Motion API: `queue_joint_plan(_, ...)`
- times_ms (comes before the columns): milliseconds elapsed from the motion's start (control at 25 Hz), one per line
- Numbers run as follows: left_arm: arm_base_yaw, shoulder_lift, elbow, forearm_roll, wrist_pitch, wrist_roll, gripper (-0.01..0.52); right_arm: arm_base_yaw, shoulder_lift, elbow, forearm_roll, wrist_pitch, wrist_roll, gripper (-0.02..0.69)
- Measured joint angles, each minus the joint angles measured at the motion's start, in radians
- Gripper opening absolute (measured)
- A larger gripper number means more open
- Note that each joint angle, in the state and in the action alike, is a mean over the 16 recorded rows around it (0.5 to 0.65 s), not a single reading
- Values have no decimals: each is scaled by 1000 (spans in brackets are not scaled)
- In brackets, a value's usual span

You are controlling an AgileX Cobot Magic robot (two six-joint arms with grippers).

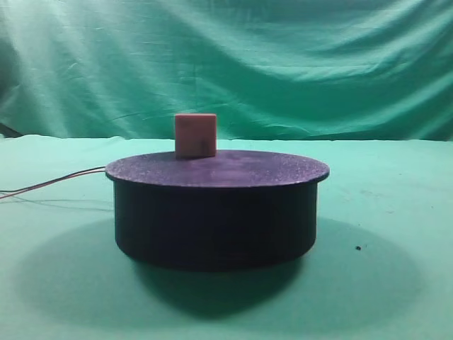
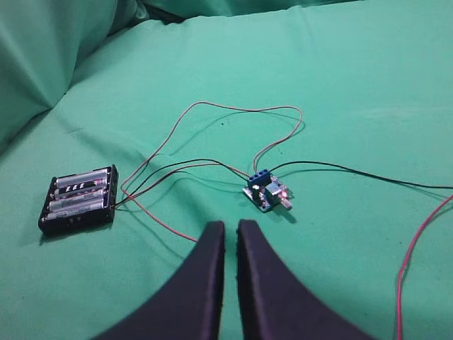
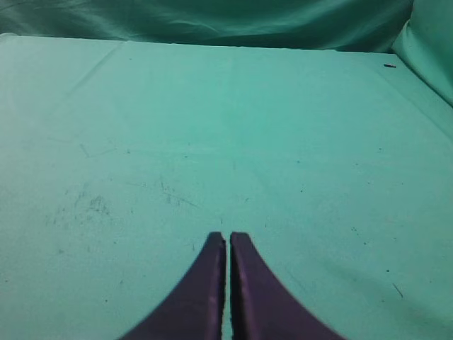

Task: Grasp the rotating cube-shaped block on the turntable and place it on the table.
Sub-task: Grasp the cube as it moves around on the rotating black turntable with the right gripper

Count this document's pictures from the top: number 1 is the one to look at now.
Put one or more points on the black round turntable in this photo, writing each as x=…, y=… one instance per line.
x=240, y=209

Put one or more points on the green backdrop cloth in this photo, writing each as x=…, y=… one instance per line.
x=269, y=70

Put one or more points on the pink cube block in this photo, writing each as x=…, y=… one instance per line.
x=195, y=135

